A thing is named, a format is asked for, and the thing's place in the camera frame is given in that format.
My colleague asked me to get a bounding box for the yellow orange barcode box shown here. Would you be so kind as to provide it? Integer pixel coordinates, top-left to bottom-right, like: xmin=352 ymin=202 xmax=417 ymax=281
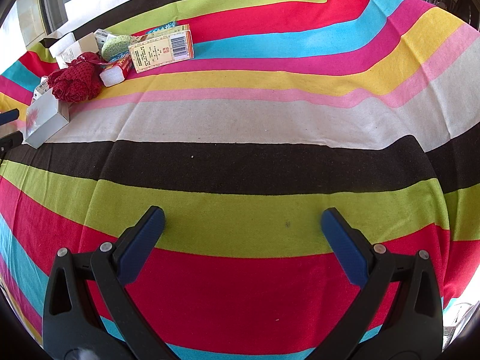
xmin=128 ymin=25 xmax=195 ymax=74

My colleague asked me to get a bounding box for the white foam block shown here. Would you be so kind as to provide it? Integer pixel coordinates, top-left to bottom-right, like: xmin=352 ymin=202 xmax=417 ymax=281
xmin=99 ymin=62 xmax=126 ymax=88

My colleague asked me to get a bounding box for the dark background furniture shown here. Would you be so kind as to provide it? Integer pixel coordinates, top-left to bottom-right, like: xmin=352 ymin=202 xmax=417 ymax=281
xmin=431 ymin=0 xmax=480 ymax=31

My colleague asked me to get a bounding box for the striped desktop cloth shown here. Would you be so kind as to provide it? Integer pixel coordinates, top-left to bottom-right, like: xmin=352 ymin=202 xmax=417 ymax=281
xmin=0 ymin=0 xmax=480 ymax=360

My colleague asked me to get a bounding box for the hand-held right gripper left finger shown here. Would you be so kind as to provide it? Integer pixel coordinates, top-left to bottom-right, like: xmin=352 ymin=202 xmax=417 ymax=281
xmin=42 ymin=205 xmax=177 ymax=360

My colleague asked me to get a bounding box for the green scrub sponge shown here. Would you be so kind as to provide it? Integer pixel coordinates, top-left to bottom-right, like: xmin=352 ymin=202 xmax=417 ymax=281
xmin=101 ymin=34 xmax=133 ymax=61

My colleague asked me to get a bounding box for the white slatted object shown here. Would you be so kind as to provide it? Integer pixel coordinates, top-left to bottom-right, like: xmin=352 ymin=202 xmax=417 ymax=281
xmin=442 ymin=300 xmax=478 ymax=350

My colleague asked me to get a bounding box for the cream printed box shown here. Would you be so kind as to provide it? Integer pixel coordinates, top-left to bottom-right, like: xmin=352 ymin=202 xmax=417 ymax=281
xmin=49 ymin=32 xmax=100 ymax=69

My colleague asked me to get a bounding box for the grey white open box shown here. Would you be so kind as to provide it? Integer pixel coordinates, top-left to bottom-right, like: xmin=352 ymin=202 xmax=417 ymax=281
xmin=24 ymin=92 xmax=71 ymax=148

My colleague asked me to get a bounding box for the small white printed box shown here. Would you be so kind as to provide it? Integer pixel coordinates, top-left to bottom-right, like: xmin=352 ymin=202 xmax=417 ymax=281
xmin=94 ymin=29 xmax=116 ymax=46

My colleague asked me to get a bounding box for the red knitted cloth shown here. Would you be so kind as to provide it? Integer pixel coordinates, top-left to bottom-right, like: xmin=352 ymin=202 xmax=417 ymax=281
xmin=48 ymin=53 xmax=105 ymax=103

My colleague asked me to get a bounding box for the red patterned box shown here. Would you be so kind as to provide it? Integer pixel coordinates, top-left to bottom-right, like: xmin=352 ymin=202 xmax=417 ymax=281
xmin=112 ymin=54 xmax=133 ymax=80

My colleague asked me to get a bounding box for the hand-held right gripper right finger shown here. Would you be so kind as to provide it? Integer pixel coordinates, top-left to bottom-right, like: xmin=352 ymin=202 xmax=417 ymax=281
xmin=309 ymin=207 xmax=444 ymax=360

